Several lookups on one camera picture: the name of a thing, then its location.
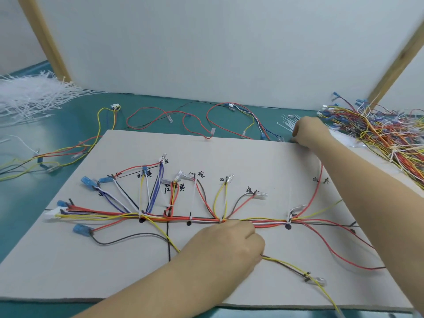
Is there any small bundle of cable ties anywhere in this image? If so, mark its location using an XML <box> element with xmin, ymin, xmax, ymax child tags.
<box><xmin>277</xmin><ymin>114</ymin><xmax>303</xmax><ymax>142</ymax></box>

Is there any person's right hand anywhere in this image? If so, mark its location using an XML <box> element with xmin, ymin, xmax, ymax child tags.
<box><xmin>293</xmin><ymin>115</ymin><xmax>334</xmax><ymax>151</ymax></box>

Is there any person's left forearm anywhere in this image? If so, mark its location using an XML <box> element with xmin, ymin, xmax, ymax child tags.
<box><xmin>71</xmin><ymin>256</ymin><xmax>231</xmax><ymax>318</ymax></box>

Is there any person's right forearm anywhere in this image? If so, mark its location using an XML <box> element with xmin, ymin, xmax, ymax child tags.
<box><xmin>313</xmin><ymin>127</ymin><xmax>424</xmax><ymax>318</ymax></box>

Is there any pile of multicolour wires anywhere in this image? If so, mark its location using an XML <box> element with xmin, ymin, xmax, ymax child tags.
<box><xmin>316</xmin><ymin>92</ymin><xmax>424</xmax><ymax>191</ymax></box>

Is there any multicolour wire harness with ties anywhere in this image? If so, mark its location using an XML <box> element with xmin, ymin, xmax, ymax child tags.
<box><xmin>44</xmin><ymin>155</ymin><xmax>387</xmax><ymax>318</ymax></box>

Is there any grey cardboard layout board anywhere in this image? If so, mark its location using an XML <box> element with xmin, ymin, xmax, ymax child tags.
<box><xmin>0</xmin><ymin>130</ymin><xmax>418</xmax><ymax>310</ymax></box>

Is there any wooden frame post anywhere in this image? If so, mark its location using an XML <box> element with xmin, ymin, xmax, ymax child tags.
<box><xmin>367</xmin><ymin>26</ymin><xmax>424</xmax><ymax>107</ymax></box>
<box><xmin>17</xmin><ymin>0</ymin><xmax>72</xmax><ymax>84</ymax></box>

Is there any pile of white cable ties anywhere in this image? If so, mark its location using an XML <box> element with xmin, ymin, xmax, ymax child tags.
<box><xmin>0</xmin><ymin>71</ymin><xmax>107</xmax><ymax>119</ymax></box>

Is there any loose red black wire harness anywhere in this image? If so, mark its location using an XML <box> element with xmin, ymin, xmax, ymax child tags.
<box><xmin>126</xmin><ymin>101</ymin><xmax>286</xmax><ymax>142</ymax></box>

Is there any person's left hand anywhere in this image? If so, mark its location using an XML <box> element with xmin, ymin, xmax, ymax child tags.
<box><xmin>175</xmin><ymin>222</ymin><xmax>266</xmax><ymax>298</ymax></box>

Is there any loose yellow red wire harness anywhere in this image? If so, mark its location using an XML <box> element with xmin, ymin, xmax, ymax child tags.
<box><xmin>0</xmin><ymin>103</ymin><xmax>122</xmax><ymax>182</ymax></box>

